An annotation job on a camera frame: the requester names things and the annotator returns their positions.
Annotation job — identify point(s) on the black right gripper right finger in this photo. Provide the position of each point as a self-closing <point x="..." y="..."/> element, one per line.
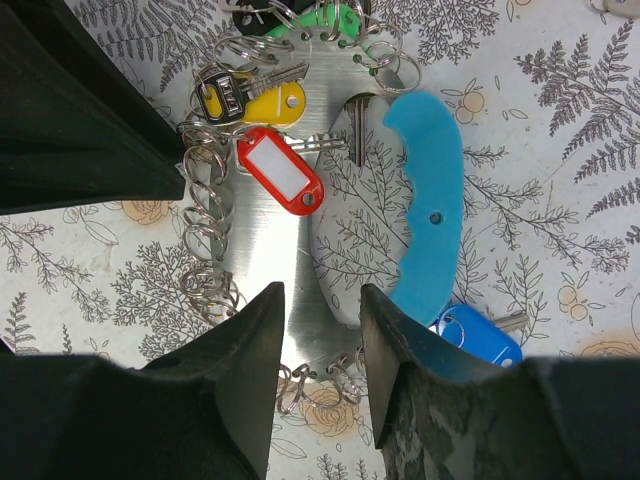
<point x="438" y="412"/>

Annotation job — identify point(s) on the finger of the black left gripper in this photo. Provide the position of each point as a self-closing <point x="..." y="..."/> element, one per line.
<point x="74" y="131"/>

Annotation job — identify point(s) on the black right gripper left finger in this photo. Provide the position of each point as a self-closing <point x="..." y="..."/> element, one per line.
<point x="203" y="411"/>

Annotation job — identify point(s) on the blue key tag with key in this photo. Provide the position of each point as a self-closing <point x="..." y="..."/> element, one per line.
<point x="469" y="330"/>

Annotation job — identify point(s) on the steel key holder with rings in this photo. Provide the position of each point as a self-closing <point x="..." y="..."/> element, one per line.
<point x="392" y="165"/>

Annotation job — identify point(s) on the silver key black head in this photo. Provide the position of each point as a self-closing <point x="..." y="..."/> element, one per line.
<point x="225" y="97"/>

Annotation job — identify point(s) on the red key tag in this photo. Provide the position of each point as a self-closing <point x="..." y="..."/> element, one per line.
<point x="282" y="172"/>

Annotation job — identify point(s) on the black key fob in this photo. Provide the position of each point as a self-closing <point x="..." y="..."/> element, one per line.
<point x="263" y="22"/>

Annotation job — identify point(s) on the yellow key tag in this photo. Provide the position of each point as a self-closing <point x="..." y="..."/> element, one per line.
<point x="279" y="106"/>

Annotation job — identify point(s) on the green key tag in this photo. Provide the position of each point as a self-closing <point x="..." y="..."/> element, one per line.
<point x="343" y="16"/>

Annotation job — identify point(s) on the floral patterned table mat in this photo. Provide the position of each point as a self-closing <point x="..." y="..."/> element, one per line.
<point x="546" y="94"/>

